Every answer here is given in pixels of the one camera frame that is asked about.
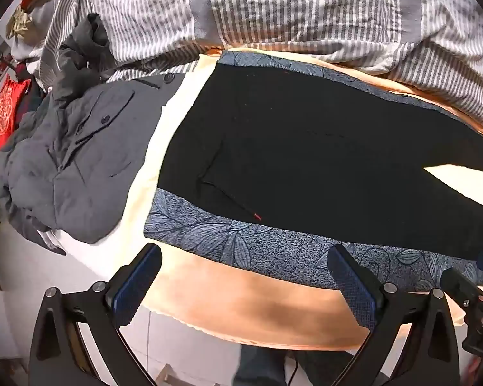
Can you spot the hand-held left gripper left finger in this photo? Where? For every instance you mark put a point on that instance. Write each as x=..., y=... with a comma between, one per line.
x=135, y=285

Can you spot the grey white striped quilt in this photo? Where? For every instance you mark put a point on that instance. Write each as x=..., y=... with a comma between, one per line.
x=265, y=8

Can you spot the beige crumpled cloth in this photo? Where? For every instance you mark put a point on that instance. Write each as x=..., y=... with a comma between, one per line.
x=20, y=24

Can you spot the grey buttoned jacket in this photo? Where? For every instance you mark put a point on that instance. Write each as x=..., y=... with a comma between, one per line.
x=84, y=148

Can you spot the black pants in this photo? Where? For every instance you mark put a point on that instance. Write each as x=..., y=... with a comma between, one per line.
x=306, y=148

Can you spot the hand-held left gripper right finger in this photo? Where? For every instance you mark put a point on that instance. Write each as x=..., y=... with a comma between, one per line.
x=354, y=285

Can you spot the blue leaf patterned cloth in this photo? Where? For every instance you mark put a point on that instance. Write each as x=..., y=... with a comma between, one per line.
x=265, y=249

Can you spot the orange bed sheet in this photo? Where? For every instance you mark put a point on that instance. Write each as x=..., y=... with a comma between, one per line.
x=245, y=309

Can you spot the red patterned cushion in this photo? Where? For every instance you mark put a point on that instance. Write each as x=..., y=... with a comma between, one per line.
x=4, y=116

